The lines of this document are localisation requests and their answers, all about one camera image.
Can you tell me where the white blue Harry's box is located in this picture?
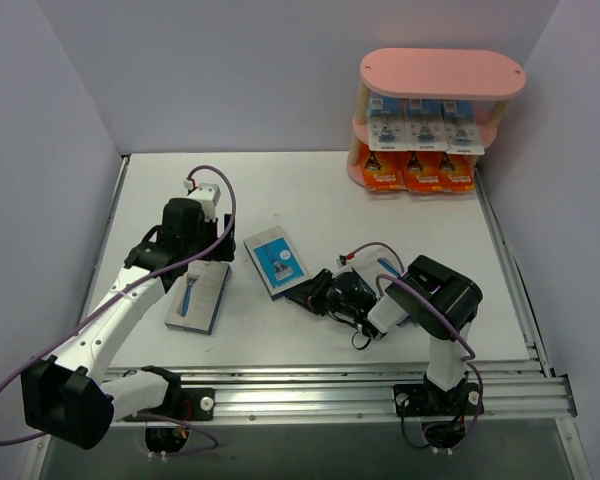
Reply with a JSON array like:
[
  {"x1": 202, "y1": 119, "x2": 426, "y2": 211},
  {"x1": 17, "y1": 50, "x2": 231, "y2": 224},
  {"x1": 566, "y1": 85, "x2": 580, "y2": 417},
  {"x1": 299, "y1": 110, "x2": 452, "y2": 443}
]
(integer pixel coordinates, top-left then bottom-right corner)
[{"x1": 243, "y1": 226, "x2": 311, "y2": 300}]

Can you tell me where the grey Harry's box right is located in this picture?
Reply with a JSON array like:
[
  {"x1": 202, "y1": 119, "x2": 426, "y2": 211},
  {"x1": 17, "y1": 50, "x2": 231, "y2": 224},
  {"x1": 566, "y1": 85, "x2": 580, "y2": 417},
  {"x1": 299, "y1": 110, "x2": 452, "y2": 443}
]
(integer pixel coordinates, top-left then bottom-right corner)
[{"x1": 349, "y1": 247, "x2": 401, "y2": 296}]

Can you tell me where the blue razor blister pack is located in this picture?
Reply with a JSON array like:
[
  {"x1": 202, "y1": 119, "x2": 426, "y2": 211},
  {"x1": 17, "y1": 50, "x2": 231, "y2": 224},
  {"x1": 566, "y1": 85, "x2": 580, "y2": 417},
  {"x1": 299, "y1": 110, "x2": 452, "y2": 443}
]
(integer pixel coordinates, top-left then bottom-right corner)
[{"x1": 405, "y1": 98, "x2": 448, "y2": 151}]

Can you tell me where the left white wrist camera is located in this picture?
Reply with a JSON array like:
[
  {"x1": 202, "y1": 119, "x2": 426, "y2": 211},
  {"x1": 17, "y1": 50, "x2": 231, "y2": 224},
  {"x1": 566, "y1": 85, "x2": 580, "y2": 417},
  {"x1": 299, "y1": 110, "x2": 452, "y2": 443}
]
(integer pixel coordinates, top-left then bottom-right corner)
[{"x1": 184, "y1": 179, "x2": 221, "y2": 222}]

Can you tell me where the grey harry's box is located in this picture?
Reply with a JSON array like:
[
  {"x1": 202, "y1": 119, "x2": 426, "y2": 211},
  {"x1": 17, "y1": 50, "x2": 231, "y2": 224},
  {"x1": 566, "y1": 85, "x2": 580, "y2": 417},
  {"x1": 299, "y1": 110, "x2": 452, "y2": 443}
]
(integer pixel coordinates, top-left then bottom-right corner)
[
  {"x1": 349, "y1": 247, "x2": 401, "y2": 296},
  {"x1": 164, "y1": 260, "x2": 231, "y2": 336}
]

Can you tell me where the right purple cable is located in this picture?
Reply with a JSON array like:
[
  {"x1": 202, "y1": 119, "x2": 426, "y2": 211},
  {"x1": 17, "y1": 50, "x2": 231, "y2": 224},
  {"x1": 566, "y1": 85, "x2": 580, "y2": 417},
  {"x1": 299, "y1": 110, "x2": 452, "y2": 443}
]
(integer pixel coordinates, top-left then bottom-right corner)
[{"x1": 342, "y1": 242, "x2": 483, "y2": 451}]

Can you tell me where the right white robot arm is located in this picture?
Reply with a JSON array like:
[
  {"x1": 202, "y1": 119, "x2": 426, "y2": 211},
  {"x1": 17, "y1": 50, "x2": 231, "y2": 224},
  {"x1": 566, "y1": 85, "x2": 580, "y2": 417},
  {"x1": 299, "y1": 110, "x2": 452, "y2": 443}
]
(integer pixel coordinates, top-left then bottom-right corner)
[{"x1": 286, "y1": 254, "x2": 483, "y2": 413}]

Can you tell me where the orange Gillette box front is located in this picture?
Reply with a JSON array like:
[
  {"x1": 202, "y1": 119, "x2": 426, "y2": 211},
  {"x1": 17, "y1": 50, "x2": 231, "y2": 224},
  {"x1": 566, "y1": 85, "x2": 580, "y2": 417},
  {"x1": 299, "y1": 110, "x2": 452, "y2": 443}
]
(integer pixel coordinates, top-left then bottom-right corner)
[{"x1": 438, "y1": 153, "x2": 475, "y2": 193}]

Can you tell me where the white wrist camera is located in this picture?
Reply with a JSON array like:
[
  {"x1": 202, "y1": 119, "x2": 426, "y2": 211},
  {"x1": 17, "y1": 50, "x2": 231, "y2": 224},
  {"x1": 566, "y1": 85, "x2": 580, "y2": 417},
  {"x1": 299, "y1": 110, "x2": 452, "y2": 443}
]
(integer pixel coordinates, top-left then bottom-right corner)
[
  {"x1": 184, "y1": 179, "x2": 221, "y2": 222},
  {"x1": 336, "y1": 253, "x2": 356, "y2": 274}
]

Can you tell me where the grey Harry's box left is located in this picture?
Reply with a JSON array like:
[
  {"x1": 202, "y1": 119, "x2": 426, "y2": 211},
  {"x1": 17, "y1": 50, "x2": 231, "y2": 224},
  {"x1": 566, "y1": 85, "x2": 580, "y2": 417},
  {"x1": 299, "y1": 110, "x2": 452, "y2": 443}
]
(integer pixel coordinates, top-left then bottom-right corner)
[{"x1": 164, "y1": 260, "x2": 231, "y2": 336}]

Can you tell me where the pink three-tier shelf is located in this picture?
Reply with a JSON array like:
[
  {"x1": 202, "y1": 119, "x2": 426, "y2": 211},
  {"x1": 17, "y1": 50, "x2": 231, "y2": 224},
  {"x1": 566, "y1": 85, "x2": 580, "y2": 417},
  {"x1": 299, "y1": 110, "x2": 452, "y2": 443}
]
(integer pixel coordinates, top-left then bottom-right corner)
[{"x1": 347, "y1": 47, "x2": 526, "y2": 186}]

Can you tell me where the aluminium rail frame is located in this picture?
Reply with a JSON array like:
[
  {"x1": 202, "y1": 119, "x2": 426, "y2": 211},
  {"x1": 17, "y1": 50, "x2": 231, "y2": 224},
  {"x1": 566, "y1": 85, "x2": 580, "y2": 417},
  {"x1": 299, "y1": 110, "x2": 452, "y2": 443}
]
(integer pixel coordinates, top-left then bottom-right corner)
[{"x1": 22, "y1": 155, "x2": 594, "y2": 480}]

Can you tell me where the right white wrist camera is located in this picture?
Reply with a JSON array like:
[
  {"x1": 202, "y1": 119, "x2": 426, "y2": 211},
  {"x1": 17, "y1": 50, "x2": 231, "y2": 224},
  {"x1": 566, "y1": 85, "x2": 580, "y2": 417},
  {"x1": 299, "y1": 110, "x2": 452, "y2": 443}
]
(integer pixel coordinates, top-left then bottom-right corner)
[{"x1": 336, "y1": 253, "x2": 356, "y2": 274}]

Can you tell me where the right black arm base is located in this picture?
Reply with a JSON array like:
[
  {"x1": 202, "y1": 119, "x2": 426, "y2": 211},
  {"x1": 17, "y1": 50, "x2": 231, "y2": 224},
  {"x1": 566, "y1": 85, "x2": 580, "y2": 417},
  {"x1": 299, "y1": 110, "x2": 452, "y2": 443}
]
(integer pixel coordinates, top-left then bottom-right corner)
[{"x1": 392, "y1": 380, "x2": 484, "y2": 454}]

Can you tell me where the orange gillette box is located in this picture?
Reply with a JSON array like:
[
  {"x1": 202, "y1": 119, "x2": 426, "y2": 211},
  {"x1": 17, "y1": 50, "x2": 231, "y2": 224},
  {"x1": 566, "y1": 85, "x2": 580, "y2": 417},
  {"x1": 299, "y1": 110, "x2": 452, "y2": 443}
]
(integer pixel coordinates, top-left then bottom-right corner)
[
  {"x1": 401, "y1": 151, "x2": 442, "y2": 194},
  {"x1": 358, "y1": 143, "x2": 403, "y2": 192},
  {"x1": 438, "y1": 153, "x2": 475, "y2": 193}
]

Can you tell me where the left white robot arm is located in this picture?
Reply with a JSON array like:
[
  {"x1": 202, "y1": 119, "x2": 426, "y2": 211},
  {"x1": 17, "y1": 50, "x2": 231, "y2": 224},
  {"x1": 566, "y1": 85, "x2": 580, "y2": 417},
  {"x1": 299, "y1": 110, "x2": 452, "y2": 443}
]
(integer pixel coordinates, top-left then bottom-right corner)
[{"x1": 20, "y1": 186, "x2": 235, "y2": 450}]

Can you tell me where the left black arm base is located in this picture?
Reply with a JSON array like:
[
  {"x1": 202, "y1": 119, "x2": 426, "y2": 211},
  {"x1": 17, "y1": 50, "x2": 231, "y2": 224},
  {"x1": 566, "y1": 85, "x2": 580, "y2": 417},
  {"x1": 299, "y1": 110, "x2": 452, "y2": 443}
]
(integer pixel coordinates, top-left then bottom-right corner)
[{"x1": 123, "y1": 387, "x2": 220, "y2": 462}]

